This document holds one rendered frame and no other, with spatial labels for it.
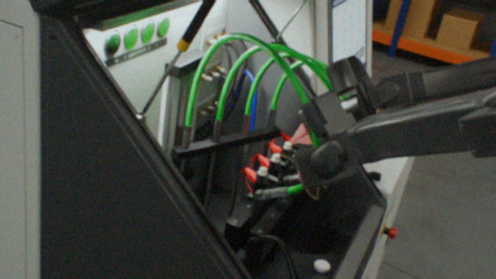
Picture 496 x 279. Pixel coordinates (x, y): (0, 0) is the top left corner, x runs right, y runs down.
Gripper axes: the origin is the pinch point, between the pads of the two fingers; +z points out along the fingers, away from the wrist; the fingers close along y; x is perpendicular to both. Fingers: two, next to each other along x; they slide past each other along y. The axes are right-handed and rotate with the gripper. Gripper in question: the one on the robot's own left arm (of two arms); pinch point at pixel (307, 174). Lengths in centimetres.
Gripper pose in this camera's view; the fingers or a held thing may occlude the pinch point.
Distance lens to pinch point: 111.2
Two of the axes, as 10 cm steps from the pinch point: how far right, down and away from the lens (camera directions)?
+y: -9.2, 2.4, -3.1
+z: -2.4, 2.7, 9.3
